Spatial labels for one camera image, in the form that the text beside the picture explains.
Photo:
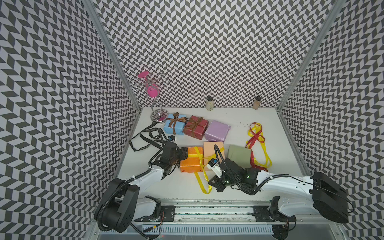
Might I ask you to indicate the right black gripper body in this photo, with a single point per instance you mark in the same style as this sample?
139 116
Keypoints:
225 181

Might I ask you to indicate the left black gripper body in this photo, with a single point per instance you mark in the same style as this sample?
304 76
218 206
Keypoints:
179 155

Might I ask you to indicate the green gift box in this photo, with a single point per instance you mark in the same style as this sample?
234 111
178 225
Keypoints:
241 156

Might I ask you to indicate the orange gift box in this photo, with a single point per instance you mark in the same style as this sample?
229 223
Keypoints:
191 164

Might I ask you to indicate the blue gift box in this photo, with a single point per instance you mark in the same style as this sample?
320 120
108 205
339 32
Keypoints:
174 124

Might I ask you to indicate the red gift box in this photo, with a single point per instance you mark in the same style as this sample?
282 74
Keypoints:
200 130

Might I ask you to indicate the peach gift box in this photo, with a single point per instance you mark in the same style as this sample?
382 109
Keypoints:
209 151

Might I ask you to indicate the yellow ribbon of peach box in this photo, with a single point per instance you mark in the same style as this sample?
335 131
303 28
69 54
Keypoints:
261 144

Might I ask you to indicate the purple gift box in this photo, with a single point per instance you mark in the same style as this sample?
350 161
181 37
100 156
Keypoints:
217 131

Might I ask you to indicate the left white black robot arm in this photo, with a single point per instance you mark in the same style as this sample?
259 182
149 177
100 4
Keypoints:
121 204

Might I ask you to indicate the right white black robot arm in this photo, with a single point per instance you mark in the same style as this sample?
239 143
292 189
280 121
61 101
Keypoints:
308 195

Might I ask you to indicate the light spice jar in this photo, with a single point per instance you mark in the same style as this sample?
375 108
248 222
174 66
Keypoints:
210 103

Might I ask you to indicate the silver pink jewelry stand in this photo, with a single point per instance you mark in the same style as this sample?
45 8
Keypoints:
152 84

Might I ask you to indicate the brown spice jar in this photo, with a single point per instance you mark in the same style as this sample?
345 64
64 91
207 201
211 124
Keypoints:
257 102

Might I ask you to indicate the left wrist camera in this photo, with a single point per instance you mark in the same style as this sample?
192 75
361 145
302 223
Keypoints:
171 138

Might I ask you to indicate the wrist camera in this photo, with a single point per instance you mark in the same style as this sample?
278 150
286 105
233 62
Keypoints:
214 165
171 138

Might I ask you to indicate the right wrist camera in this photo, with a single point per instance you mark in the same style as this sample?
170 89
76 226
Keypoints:
214 165

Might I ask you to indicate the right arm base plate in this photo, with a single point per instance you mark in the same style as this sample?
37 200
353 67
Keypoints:
270 214

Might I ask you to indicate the aluminium front rail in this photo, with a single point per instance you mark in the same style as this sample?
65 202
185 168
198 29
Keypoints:
212 212

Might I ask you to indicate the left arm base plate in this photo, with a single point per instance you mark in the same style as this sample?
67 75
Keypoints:
167 214

